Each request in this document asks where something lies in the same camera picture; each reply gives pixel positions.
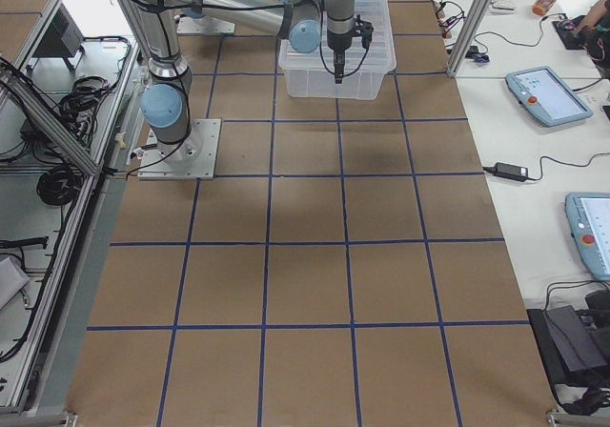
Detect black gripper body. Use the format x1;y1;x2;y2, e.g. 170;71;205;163
327;16;374;65

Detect clear plastic box lid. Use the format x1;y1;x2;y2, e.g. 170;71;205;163
280;0;396;79

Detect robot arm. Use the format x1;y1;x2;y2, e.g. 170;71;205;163
126;0;374;164

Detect clear plastic storage box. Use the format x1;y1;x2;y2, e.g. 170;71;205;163
284;68;389;100

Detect teach pendant tablet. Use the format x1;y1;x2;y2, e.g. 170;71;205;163
505;66;593;127

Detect black power brick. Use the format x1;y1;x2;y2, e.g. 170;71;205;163
492;162;529;182

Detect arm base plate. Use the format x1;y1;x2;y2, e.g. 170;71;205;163
136;118;221;180
177;14;235;36

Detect aluminium frame post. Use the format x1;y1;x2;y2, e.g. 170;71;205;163
446;0;491;78

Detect aluminium frame rail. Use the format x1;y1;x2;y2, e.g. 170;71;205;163
1;57;101;176

